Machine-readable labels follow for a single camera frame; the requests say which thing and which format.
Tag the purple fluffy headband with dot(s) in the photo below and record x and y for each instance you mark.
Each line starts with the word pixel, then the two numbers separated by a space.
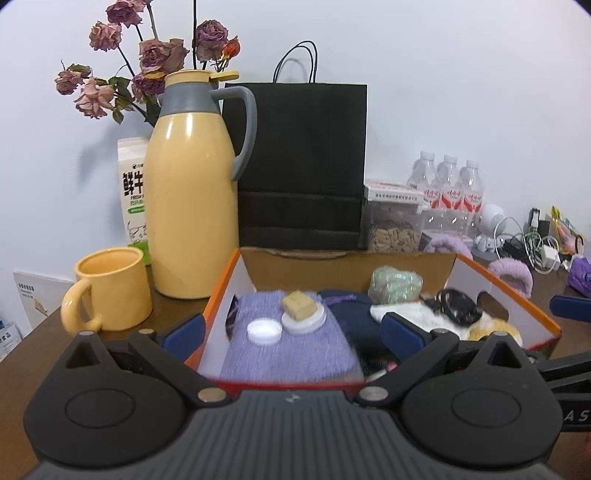
pixel 445 243
pixel 515 273

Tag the water bottle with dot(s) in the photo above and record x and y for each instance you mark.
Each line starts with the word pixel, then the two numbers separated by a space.
pixel 451 193
pixel 424 178
pixel 473 192

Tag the orange cardboard box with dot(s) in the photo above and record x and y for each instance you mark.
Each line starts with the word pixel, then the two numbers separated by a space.
pixel 252 269

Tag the yellow thermos jug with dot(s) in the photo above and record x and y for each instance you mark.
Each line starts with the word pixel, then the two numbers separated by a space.
pixel 199 148

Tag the large white jar lid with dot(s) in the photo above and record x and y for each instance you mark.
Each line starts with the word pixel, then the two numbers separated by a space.
pixel 307 325

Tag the green glittery pouch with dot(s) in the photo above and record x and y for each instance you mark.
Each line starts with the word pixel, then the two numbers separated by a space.
pixel 389 285

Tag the blue white paper stack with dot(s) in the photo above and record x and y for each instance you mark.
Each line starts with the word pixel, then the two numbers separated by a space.
pixel 10 338

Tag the left water bottle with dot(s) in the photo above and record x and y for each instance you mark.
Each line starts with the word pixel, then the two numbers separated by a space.
pixel 424 178

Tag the white booklet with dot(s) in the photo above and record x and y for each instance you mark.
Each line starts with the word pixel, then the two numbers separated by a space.
pixel 40 295

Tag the middle water bottle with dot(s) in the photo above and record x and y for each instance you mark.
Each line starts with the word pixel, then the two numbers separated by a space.
pixel 451 193

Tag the small white jar lid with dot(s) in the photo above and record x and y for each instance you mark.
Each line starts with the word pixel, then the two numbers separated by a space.
pixel 264 332

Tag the navy blue cloth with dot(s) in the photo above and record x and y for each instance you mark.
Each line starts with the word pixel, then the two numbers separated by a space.
pixel 352 312

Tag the white milk carton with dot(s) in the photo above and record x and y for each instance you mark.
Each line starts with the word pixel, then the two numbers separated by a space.
pixel 130 161

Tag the purple knitted cloth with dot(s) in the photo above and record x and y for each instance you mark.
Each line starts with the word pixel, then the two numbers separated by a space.
pixel 322 355

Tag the purple object at edge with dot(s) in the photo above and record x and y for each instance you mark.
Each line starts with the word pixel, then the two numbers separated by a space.
pixel 579 277

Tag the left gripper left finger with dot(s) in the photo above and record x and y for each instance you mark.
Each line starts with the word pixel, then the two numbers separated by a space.
pixel 112 403

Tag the yellow fuzzy cloth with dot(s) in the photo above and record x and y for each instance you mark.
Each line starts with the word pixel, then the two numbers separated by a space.
pixel 486 326

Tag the right water bottle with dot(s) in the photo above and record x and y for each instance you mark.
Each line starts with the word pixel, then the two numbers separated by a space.
pixel 473 192

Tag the clear snack container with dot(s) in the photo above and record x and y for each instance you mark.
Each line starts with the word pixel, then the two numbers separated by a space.
pixel 393 227

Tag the white charger with cables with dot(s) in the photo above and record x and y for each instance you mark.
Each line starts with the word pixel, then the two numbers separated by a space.
pixel 531 244

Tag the purple fluffy headband left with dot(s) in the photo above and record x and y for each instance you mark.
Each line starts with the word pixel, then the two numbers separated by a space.
pixel 445 243

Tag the white small camera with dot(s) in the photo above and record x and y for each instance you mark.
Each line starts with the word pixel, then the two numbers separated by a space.
pixel 489 221

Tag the purple fluffy headband right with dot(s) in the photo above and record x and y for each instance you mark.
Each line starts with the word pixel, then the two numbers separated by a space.
pixel 515 273

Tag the colourful packets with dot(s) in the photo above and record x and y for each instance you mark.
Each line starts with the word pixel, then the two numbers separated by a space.
pixel 571 242

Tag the white red flat box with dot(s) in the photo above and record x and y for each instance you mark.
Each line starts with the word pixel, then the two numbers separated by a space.
pixel 387 192

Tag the black paper bag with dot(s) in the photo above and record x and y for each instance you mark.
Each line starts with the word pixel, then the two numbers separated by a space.
pixel 303 187

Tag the white cloth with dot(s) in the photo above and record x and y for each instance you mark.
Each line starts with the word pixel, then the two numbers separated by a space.
pixel 421 316

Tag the dried rose bouquet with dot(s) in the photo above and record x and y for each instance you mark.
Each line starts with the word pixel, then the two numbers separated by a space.
pixel 130 30

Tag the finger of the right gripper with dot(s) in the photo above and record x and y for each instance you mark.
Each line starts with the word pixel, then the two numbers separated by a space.
pixel 573 308

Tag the yellow ceramic mug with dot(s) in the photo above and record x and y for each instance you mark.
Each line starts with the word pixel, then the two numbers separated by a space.
pixel 112 292

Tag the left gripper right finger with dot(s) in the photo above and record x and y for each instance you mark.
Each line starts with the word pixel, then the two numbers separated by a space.
pixel 467 403

